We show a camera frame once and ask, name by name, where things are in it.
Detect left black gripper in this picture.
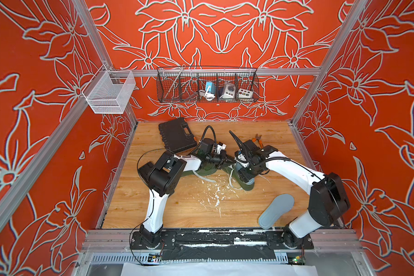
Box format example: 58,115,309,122
205,151,236,170

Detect green canvas shoe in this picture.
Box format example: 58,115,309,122
230,168,255,191
182,165,220,178

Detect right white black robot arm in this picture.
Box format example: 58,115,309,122
232,135,350,249

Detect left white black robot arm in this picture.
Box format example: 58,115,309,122
136,125,236,248

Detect grey insole right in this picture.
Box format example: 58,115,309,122
258,194,294,230

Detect orange black pliers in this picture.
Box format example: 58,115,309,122
252,134,264,148

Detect black plastic tool case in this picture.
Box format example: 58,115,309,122
158,117,198,154

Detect white dotted cube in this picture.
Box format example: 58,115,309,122
238,89,253,100

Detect blue white box in basket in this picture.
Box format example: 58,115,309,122
205,82,216,95

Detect white round socket adapter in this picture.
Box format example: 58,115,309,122
220,82,236,100

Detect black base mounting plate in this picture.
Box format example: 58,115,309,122
129,228,315,264

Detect black wire wall basket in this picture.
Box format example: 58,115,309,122
156,66,260,104

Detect clear plastic wall bin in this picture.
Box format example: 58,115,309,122
82,71,136,115

